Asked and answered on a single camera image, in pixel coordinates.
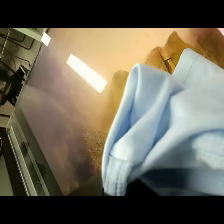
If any light blue shirt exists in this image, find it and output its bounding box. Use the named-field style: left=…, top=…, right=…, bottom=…
left=101, top=47, right=224, bottom=197

